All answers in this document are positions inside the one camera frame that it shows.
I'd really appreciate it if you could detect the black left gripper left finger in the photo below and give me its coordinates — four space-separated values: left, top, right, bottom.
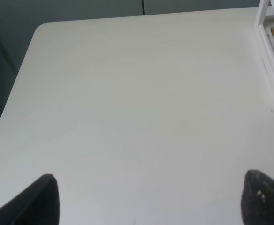
0 174 60 225

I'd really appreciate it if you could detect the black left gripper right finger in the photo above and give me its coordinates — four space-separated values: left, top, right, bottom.
241 170 274 225

